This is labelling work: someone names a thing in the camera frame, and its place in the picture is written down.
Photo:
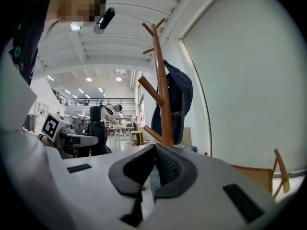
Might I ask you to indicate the person's left forearm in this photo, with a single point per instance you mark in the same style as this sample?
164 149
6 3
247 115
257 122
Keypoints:
48 142

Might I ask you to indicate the wooden shelf unit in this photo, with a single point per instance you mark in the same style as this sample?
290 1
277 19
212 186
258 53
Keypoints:
259 176

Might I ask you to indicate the black mezzanine railing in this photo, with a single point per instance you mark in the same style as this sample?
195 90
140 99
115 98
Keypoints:
100 100

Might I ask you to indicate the black t-shirt with colourful print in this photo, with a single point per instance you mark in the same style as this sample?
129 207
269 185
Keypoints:
28 32

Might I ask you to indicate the person's head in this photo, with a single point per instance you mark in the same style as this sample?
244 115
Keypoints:
76 5

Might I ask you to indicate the black wristband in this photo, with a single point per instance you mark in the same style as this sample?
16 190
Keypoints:
40 137

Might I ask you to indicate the yellow stool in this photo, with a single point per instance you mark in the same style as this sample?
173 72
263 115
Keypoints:
138 134

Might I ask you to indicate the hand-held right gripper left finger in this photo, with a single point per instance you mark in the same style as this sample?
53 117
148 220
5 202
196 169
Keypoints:
100 188

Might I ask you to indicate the white table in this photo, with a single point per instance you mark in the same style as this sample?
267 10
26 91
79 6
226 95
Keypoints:
123 128

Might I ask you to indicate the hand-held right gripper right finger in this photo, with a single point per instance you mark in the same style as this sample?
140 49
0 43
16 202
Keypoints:
204 195

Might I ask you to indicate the black head-mounted camera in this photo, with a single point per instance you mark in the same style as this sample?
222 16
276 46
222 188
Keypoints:
106 18

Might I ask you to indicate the brown wooden coat rack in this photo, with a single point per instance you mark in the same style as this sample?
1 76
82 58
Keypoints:
163 92

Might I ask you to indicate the narrow cardboard box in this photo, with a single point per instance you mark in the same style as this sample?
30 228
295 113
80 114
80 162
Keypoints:
187 135

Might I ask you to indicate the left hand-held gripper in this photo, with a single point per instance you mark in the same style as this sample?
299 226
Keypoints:
51 126

